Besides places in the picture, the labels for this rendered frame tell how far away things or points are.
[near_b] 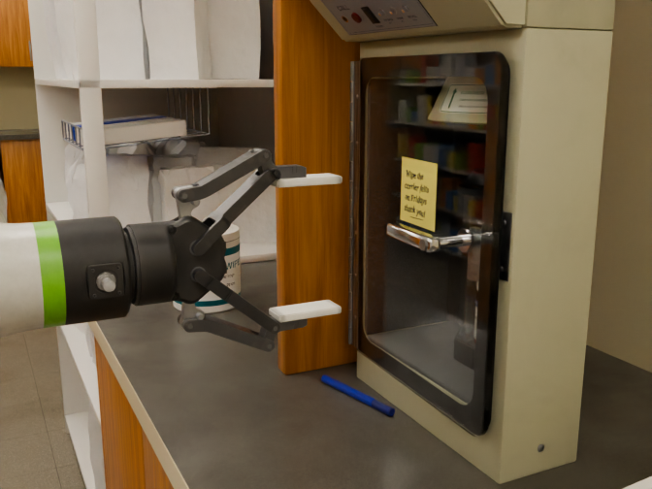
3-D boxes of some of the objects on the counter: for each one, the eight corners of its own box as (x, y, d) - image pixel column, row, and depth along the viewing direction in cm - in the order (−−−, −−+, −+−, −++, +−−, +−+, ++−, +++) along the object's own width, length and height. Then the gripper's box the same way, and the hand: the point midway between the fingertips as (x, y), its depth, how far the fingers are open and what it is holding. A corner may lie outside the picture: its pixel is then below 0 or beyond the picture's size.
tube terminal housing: (492, 348, 116) (521, -181, 99) (663, 436, 88) (746, -285, 71) (355, 375, 106) (361, -213, 88) (500, 485, 77) (550, -350, 60)
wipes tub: (228, 290, 148) (226, 218, 145) (250, 309, 137) (248, 230, 133) (165, 299, 142) (161, 224, 139) (182, 318, 131) (179, 237, 128)
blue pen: (326, 380, 104) (326, 374, 104) (395, 414, 93) (395, 407, 93) (320, 382, 103) (320, 375, 103) (389, 417, 93) (389, 409, 93)
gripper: (142, 408, 65) (351, 369, 75) (125, 129, 60) (354, 123, 69) (125, 379, 72) (319, 345, 81) (109, 124, 66) (319, 119, 76)
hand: (326, 244), depth 75 cm, fingers open, 13 cm apart
